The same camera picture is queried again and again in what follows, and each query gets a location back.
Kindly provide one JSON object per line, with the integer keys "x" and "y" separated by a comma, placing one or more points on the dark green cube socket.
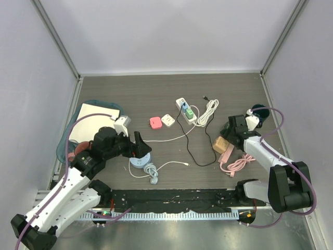
{"x": 225, "y": 130}

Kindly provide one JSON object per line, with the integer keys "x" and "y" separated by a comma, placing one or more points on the white power strip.
{"x": 178, "y": 103}

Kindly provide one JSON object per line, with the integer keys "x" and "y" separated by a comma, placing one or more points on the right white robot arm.
{"x": 289, "y": 185}

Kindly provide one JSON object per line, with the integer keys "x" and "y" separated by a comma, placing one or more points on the green plug adapter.
{"x": 189, "y": 113}

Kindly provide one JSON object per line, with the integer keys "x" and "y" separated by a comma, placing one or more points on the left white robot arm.
{"x": 77, "y": 191}

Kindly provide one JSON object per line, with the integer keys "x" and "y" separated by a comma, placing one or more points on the blue plug adapter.
{"x": 184, "y": 107}

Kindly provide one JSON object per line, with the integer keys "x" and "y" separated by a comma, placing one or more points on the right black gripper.
{"x": 229, "y": 137}

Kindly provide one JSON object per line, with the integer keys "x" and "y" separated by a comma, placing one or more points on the white square plug adapter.
{"x": 168, "y": 120}

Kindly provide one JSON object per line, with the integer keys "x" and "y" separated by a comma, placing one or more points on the pink square plug adapter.
{"x": 155, "y": 123}

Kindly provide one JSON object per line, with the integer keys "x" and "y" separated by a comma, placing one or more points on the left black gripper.
{"x": 137, "y": 149}

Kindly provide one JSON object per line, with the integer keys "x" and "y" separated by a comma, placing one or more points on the dark green mug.
{"x": 262, "y": 113}

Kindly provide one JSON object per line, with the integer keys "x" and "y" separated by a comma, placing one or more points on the pink power strip with cable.
{"x": 236, "y": 166}

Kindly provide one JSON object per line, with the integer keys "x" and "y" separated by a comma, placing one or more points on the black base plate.
{"x": 175, "y": 201}

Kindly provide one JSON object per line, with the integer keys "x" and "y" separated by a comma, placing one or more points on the white paper pad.
{"x": 87, "y": 128}

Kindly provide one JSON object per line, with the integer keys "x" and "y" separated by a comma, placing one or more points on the round blue power socket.
{"x": 146, "y": 166}

